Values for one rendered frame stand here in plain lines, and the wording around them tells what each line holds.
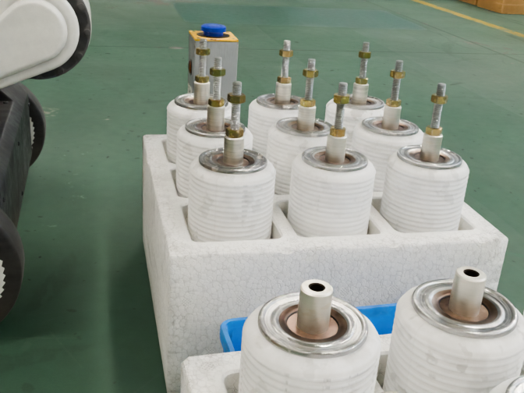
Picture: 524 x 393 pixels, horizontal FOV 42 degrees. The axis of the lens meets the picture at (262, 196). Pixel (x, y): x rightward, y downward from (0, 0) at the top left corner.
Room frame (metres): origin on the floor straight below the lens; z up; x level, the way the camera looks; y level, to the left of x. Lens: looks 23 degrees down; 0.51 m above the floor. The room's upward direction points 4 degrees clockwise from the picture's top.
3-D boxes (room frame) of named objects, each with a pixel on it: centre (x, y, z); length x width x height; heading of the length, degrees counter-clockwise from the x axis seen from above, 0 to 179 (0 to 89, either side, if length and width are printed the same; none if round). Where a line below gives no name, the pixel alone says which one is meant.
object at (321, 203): (0.74, -0.08, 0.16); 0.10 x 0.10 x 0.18
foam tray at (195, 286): (0.85, -0.05, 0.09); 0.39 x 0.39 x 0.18; 15
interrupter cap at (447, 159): (0.77, -0.19, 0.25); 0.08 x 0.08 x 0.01
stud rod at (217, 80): (0.82, 0.06, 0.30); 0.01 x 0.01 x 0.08
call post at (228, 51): (1.11, 0.10, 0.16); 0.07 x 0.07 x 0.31; 15
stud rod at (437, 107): (0.77, -0.19, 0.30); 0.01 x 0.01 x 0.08
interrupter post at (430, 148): (0.77, -0.19, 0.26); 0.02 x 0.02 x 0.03
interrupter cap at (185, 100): (0.94, 0.09, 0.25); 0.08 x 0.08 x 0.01
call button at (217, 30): (1.11, 0.10, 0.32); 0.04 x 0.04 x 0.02
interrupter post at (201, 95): (0.94, 0.09, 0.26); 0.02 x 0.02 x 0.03
